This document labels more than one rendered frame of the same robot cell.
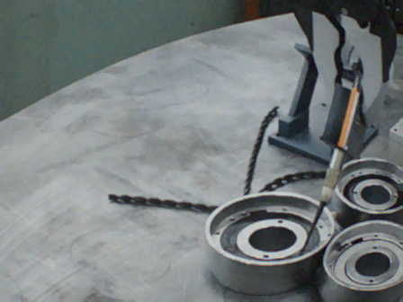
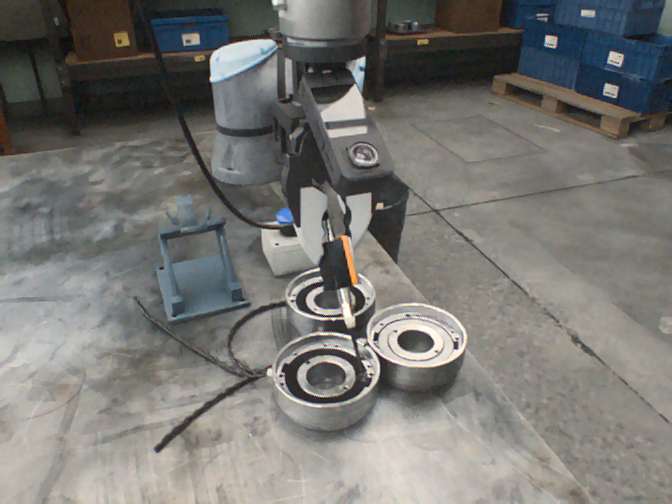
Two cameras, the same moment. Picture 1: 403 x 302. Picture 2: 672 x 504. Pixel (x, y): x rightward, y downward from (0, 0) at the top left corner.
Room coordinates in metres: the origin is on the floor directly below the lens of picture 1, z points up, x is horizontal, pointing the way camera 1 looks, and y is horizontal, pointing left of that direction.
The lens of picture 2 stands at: (0.24, 0.30, 1.22)
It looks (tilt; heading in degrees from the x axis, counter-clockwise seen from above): 31 degrees down; 299
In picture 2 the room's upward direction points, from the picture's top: straight up
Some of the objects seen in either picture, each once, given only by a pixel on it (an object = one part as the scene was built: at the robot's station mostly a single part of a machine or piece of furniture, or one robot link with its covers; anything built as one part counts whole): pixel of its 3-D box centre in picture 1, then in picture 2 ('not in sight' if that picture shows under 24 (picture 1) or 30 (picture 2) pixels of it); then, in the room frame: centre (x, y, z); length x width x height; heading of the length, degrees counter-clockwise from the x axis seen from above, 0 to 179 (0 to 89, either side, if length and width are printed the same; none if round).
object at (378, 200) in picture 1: (374, 201); (330, 305); (0.50, -0.17, 0.82); 0.10 x 0.10 x 0.04
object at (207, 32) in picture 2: not in sight; (187, 30); (3.06, -2.72, 0.56); 0.52 x 0.38 x 0.22; 46
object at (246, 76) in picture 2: not in sight; (249, 81); (0.85, -0.50, 0.97); 0.13 x 0.12 x 0.14; 31
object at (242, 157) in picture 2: not in sight; (250, 144); (0.86, -0.50, 0.85); 0.15 x 0.15 x 0.10
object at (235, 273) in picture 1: (272, 247); (326, 381); (0.44, -0.06, 0.82); 0.10 x 0.10 x 0.04
